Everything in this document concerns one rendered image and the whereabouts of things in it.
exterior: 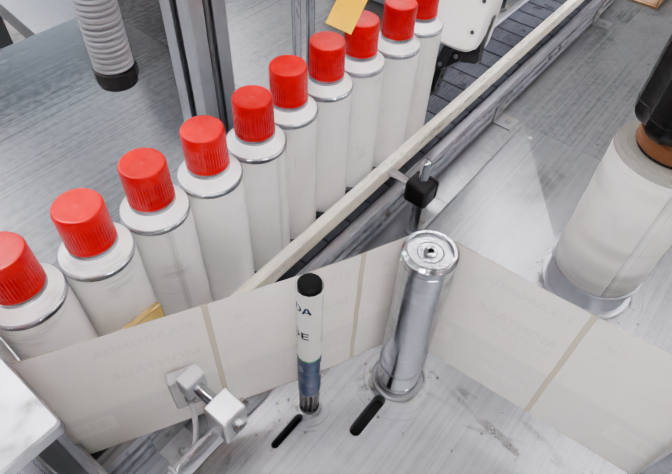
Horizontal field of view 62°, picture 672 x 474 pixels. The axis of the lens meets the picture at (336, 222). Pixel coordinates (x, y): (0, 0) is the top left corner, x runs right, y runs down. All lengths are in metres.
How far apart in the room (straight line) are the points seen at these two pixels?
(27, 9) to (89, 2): 0.75
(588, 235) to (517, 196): 0.17
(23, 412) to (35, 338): 0.17
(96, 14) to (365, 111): 0.27
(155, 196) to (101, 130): 0.46
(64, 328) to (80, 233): 0.07
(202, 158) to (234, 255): 0.11
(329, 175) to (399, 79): 0.12
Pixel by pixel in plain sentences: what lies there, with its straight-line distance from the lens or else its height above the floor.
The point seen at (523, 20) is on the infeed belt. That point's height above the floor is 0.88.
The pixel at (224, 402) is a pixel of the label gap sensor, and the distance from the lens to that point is 0.37.
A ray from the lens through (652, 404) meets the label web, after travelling 0.43.
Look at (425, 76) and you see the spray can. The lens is 0.66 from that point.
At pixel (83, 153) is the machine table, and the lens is 0.83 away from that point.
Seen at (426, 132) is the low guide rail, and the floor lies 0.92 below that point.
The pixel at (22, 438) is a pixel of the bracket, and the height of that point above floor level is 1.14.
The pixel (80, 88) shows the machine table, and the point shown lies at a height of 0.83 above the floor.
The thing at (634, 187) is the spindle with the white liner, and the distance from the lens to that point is 0.50.
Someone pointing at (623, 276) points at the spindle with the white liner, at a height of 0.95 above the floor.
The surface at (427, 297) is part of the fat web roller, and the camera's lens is 0.38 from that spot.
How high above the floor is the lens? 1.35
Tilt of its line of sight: 49 degrees down
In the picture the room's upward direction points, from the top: 3 degrees clockwise
